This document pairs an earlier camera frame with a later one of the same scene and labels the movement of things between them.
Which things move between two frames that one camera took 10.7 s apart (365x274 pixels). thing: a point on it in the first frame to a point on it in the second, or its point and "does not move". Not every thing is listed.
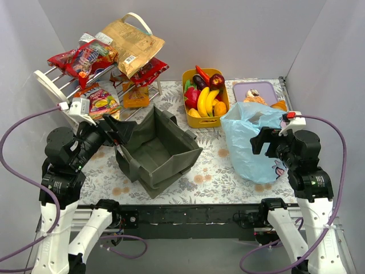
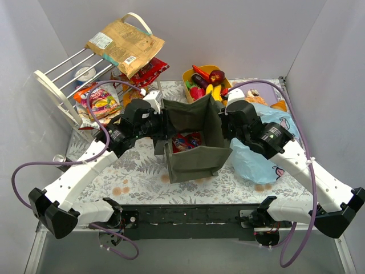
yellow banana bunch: x=205 y=101 to x=216 y=91
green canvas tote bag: x=157 y=152 to x=201 y=115
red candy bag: x=82 y=62 to x=181 y=141
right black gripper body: x=270 y=143 to x=223 y=123
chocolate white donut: x=252 y=92 does not move
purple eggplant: x=199 y=81 does not move
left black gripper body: x=105 y=129 to x=159 y=129
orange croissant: x=280 y=105 does not move
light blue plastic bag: x=241 y=121 does not move
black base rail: x=186 y=222 does not move
